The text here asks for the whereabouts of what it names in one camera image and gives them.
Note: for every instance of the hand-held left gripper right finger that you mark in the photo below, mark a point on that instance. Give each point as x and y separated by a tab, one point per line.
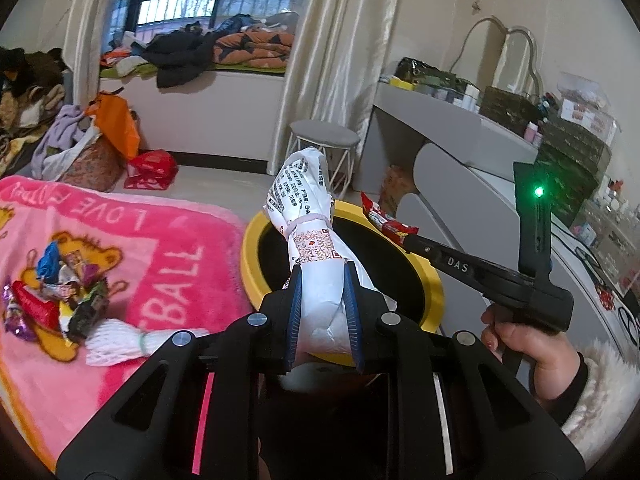
351	320

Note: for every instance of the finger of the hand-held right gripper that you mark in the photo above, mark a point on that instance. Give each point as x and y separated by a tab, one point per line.
460	266

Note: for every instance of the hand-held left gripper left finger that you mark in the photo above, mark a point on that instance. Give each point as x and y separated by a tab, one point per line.
295	320

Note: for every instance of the yellow trash bin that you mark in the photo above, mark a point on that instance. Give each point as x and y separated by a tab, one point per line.
250	260

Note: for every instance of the red snack wrapper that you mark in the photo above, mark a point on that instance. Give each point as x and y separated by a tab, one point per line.
385	220

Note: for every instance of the white printed plastic packet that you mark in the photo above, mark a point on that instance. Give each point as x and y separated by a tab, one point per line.
310	200

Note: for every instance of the person's right forearm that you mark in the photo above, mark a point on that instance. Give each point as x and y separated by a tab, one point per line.
600	385

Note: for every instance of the person's right hand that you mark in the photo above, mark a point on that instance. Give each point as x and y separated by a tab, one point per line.
540	360

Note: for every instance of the black bin liner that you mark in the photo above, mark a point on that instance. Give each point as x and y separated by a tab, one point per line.
390	265

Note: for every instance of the grey curved panel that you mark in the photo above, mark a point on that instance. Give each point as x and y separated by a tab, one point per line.
460	190

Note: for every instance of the dark green patterned box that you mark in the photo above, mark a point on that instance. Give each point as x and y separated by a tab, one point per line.
575	160

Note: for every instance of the orange snack bag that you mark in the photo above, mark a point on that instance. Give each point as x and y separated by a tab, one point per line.
397	185

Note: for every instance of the pink bottle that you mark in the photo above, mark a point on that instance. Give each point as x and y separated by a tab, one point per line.
532	134

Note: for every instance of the dark woven basket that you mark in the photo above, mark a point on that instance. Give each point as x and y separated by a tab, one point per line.
505	107

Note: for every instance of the clear plastic box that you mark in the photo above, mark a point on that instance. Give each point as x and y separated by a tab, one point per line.
590	105

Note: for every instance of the grey vanity desk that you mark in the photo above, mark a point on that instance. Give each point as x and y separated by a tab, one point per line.
450	115

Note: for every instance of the pink printed blanket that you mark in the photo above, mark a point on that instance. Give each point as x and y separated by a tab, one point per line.
150	270

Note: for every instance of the white foam net sleeve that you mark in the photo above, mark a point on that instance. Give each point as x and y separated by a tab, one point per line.
115	342

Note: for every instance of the curved vanity mirror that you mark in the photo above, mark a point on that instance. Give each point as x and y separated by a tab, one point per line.
517	55

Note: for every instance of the grey round stool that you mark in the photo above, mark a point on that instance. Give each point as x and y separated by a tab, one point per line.
325	132

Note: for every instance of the green camouflage bag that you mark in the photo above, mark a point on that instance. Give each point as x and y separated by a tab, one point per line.
425	72

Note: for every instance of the red plastic bag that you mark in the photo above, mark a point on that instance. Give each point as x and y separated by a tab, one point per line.
150	167

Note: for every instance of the pile of snack wrappers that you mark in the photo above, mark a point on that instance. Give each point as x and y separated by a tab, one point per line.
82	305

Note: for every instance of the cream satin curtain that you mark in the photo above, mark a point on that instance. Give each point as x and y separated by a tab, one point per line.
95	20
335	50

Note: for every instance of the floral fabric bag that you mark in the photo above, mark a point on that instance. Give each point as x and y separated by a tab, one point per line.
95	165

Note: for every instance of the orange patterned quilt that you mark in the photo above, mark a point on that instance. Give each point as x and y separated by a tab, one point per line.
255	47

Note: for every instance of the black jacket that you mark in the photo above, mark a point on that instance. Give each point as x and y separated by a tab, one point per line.
175	55

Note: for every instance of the purple cloth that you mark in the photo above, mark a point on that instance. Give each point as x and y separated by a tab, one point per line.
65	125

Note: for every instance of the pile of clothes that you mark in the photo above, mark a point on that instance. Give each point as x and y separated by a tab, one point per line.
25	95

